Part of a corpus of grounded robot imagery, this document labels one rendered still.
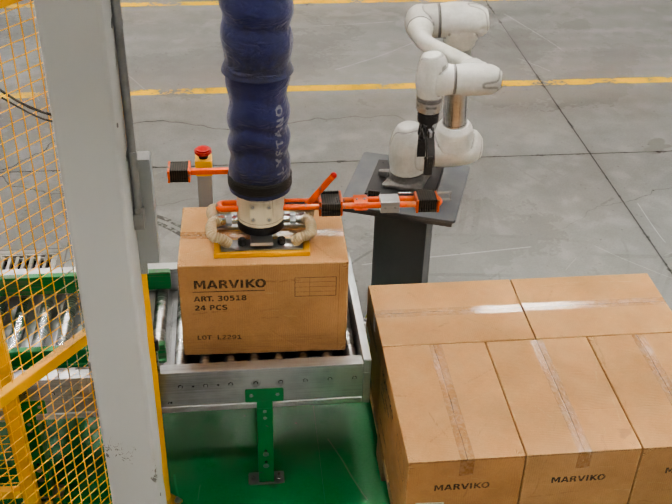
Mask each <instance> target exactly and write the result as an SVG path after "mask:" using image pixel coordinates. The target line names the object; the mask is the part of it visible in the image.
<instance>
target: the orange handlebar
mask: <svg viewBox="0 0 672 504"><path fill-rule="evenodd" d="M227 173H228V167H218V168H190V174H191V175H212V174H227ZM398 197H399V200H400V208H401V207H416V201H414V196H398ZM308 199H309V198H290V199H284V206H283V210H319V204H318V198H317V199H316V200H315V201H314V202H313V203H312V204H306V201H307V200H308ZM342 200H343V209H354V211H360V210H368V208H381V202H379V196H373V197H367V195H353V197H342ZM285 202H305V204H285ZM216 209H217V210H218V211H220V212H238V206H237V201H236V200H221V201H218V202H217V203H216Z"/></svg>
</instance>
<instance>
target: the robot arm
mask: <svg viewBox="0 0 672 504"><path fill-rule="evenodd" d="M489 27H490V22H489V12H488V9H487V8H486V7H484V6H483V5H481V4H478V3H474V2H466V1H452V2H444V3H433V4H416V5H414V6H412V7H411V8H410V9H409V10H408V12H407V14H406V17H405V29H406V32H407V34H408V36H409V37H410V39H411V40H412V41H413V42H414V44H415V45H416V46H417V47H418V48H419V49H420V50H421V51H423V52H425V53H423V54H422V55H421V57H420V59H419V62H418V66H417V71H416V81H415V85H416V91H417V96H416V109H417V111H418V113H417V121H418V122H419V123H418V122H415V121H404V122H401V123H399V124H398V125H397V126H396V127H395V129H394V131H393V133H392V136H391V139H390V144H389V165H390V169H379V172H378V175H379V176H382V177H385V178H387V179H386V180H385V181H384V182H383V183H382V187H383V188H393V189H399V190H406V191H412V192H414V191H415V190H416V189H423V187H424V185H425V184H426V182H427V180H428V178H429V177H430V176H432V168H433V167H456V166H464V165H467V164H471V163H473V162H475V161H477V160H478V159H479V158H480V157H481V156H482V152H483V139H482V136H481V135H480V133H479V132H478V131H477V130H475V129H473V127H472V124H471V123H470V121H469V120H468V119H467V108H468V96H485V95H490V94H493V93H496V92H497V91H498V90H499V89H500V88H501V84H502V71H501V70H500V68H498V67H497V66H495V65H492V64H487V63H486V62H483V61H481V60H480V59H477V58H472V57H471V53H472V48H473V46H474V45H475V43H476V41H477V39H478V37H481V36H483V35H485V34H486V33H487V31H488V30H489ZM434 38H442V39H443V43H442V42H440V41H438V40H436V39H434ZM443 96H444V104H443V119H441V120H440V121H439V113H440V112H441V110H442V100H443ZM438 121H439V122H438ZM436 123H438V124H437V127H436V130H435V131H434V128H433V127H432V126H433V125H434V124H436Z"/></svg>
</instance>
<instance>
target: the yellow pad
mask: <svg viewBox="0 0 672 504"><path fill-rule="evenodd" d="M291 238H292V237H290V238H285V237H284V236H279V237H278V238H273V246H250V239H245V238H244V237H240V238H238V239H232V241H233V242H232V245H231V246H230V247H229V248H224V247H223V246H221V245H220V244H218V243H215V242H214V258H215V259H217V258H251V257H285V256H310V246H309V240H308V241H304V242H303V243H302V244H300V245H299V246H294V245H293V244H292V242H291Z"/></svg>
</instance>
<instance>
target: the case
mask: <svg viewBox="0 0 672 504"><path fill-rule="evenodd" d="M206 209H207V207H187V208H183V210H182V221H181V232H180V242H179V253H178V263H177V271H178V284H179V296H180V308H181V320H182V332H183V345H184V355H207V354H236V353H265V352H294V351H323V350H345V349H346V330H347V304H348V277H349V259H348V253H347V247H346V241H345V235H344V229H343V223H342V217H341V216H324V217H322V213H321V216H319V211H318V210H315V212H314V216H313V217H314V219H315V221H316V225H317V231H316V235H315V236H314V238H312V239H311V240H309V246H310V256H285V257H251V258H217V259H215V258H214V243H213V242H212V241H209V240H208V238H207V237H206V234H205V233H206V232H205V226H206V223H207V221H208V219H207V216H206ZM304 230H305V228H292V229H281V230H280V231H279V232H277V233H275V234H273V238H278V237H279V236H284V237H285V238H290V237H293V236H294V235H295V234H296V233H298V232H301V231H304ZM218 232H219V233H222V234H225V235H227V236H228V237H230V238H231V239H238V238H240V237H244V238H245V239H250V235H249V234H246V233H244V232H242V231H241V230H217V233H218Z"/></svg>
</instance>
